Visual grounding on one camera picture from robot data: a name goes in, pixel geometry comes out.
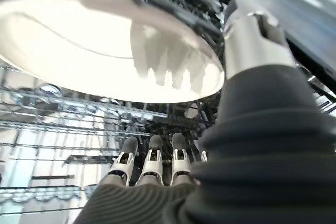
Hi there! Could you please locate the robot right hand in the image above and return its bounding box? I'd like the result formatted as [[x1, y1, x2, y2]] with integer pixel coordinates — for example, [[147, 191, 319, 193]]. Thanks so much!
[[73, 0, 336, 224]]

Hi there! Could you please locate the beige round plate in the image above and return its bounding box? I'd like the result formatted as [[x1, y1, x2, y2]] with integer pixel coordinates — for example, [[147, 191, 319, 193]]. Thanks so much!
[[0, 0, 226, 104]]

